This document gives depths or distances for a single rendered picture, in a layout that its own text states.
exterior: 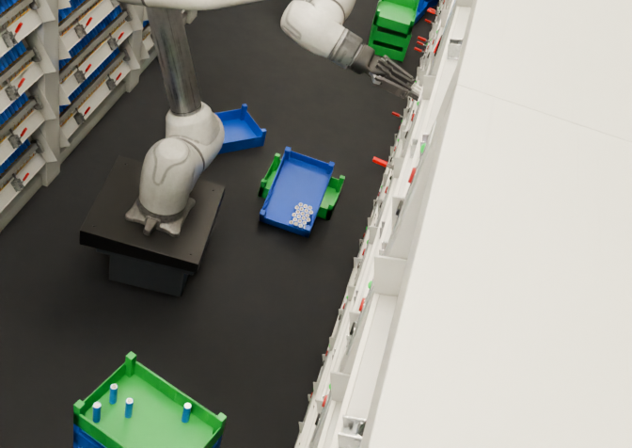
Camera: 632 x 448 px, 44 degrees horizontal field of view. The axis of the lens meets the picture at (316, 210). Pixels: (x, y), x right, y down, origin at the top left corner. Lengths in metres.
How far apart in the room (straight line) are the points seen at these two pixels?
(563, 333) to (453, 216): 0.10
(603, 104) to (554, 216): 0.18
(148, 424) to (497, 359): 1.63
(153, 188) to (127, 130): 0.92
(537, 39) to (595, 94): 0.09
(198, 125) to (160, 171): 0.22
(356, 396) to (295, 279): 2.12
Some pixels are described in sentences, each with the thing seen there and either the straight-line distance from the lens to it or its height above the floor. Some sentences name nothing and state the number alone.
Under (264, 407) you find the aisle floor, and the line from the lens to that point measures 2.46.
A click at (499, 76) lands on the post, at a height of 1.73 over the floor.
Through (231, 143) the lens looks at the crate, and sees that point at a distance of 3.25.
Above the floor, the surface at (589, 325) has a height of 1.73.
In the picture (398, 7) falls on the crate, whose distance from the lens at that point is 4.35.
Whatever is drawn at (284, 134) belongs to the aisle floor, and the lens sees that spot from 3.44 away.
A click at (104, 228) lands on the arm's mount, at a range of 2.52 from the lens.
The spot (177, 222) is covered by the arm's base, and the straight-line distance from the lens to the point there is 2.54.
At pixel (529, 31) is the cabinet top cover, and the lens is 0.76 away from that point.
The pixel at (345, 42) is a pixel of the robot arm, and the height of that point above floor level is 1.07.
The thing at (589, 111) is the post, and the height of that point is 1.73.
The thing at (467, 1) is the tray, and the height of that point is 1.49.
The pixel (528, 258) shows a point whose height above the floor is 1.73.
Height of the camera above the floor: 2.04
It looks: 41 degrees down
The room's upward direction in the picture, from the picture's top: 16 degrees clockwise
